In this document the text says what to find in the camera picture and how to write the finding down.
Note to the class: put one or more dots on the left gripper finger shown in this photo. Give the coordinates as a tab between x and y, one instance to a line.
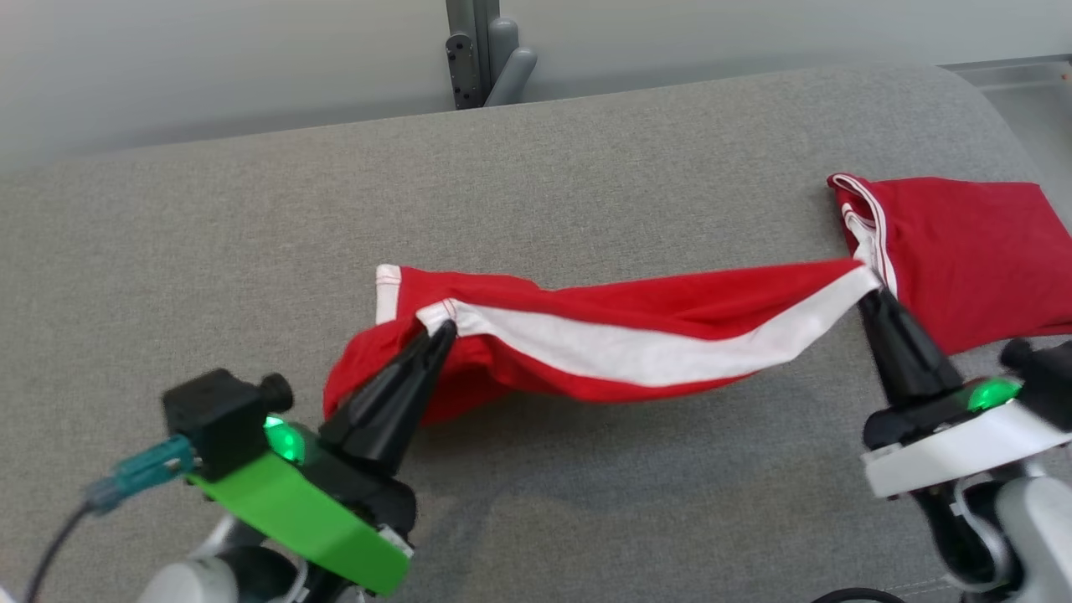
368	414
406	419

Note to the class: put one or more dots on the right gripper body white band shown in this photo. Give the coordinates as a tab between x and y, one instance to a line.
955	448

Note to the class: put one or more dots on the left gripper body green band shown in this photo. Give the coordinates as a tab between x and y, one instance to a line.
310	511

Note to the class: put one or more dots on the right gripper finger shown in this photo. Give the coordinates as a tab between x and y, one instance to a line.
925	356
892	352

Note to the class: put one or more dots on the red jersey number 33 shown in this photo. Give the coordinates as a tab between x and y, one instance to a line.
971	251

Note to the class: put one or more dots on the red shorts white band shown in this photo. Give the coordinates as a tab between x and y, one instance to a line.
603	335

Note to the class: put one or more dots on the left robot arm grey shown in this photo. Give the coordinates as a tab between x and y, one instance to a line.
218	578

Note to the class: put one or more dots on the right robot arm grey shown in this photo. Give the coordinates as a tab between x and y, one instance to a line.
1013	536

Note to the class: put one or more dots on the grey fabric sofa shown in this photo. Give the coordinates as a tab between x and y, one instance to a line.
586	184

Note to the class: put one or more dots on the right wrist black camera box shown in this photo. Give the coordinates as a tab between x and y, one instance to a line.
1043	381

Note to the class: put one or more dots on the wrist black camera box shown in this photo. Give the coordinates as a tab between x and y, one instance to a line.
1043	381
213	419

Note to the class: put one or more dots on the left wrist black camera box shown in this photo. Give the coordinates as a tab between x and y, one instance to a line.
213	419

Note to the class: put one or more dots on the grey metal floor rail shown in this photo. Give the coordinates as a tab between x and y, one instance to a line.
1013	71

